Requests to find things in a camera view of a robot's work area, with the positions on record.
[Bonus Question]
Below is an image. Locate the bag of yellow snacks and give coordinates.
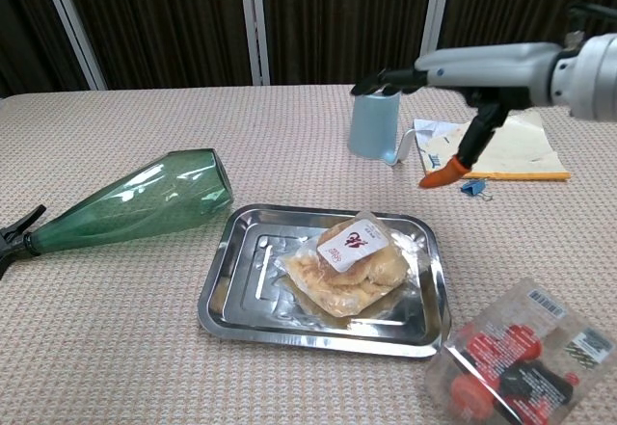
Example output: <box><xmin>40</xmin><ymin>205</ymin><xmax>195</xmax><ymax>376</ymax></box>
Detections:
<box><xmin>274</xmin><ymin>210</ymin><xmax>425</xmax><ymax>320</ymax></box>

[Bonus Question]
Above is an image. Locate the light blue plastic cup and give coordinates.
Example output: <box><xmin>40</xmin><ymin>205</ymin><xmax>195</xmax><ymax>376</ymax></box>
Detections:
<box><xmin>347</xmin><ymin>90</ymin><xmax>417</xmax><ymax>167</ymax></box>

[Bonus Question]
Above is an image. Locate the worn yellow-edged notebook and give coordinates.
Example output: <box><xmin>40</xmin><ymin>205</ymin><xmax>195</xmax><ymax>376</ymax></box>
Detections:
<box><xmin>413</xmin><ymin>109</ymin><xmax>572</xmax><ymax>182</ymax></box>

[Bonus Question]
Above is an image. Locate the green plastic spray bottle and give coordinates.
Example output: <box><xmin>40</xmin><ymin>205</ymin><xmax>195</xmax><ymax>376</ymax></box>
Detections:
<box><xmin>0</xmin><ymin>147</ymin><xmax>236</xmax><ymax>279</ymax></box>

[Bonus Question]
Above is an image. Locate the blue binder clip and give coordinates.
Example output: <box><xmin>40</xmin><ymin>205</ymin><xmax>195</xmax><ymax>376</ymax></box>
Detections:
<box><xmin>460</xmin><ymin>178</ymin><xmax>495</xmax><ymax>201</ymax></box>

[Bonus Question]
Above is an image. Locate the clear package with red-black item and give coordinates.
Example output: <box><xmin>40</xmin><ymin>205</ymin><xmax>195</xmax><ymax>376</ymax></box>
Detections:
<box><xmin>424</xmin><ymin>278</ymin><xmax>617</xmax><ymax>425</ymax></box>

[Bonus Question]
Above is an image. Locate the right grey-black robot hand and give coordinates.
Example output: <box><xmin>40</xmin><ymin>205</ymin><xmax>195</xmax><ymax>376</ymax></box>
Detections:
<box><xmin>350</xmin><ymin>41</ymin><xmax>563</xmax><ymax>190</ymax></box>

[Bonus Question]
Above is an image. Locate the stainless steel rectangular tray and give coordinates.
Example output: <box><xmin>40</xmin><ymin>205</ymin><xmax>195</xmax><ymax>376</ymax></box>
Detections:
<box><xmin>196</xmin><ymin>204</ymin><xmax>451</xmax><ymax>359</ymax></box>

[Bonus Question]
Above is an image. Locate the grey metal partition post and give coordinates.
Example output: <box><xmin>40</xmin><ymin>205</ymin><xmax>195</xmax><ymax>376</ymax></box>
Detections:
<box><xmin>37</xmin><ymin>0</ymin><xmax>108</xmax><ymax>92</ymax></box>
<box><xmin>238</xmin><ymin>0</ymin><xmax>272</xmax><ymax>87</ymax></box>
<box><xmin>415</xmin><ymin>0</ymin><xmax>455</xmax><ymax>85</ymax></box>

